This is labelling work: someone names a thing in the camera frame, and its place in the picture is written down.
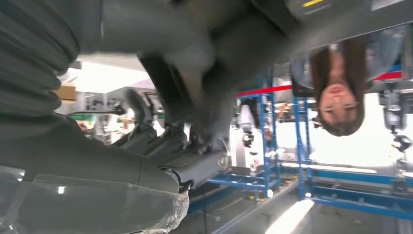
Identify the brown cardboard box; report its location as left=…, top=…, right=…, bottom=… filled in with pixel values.
left=55, top=84, right=77, bottom=101

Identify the person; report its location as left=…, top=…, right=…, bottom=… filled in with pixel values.
left=290, top=27, right=407, bottom=137

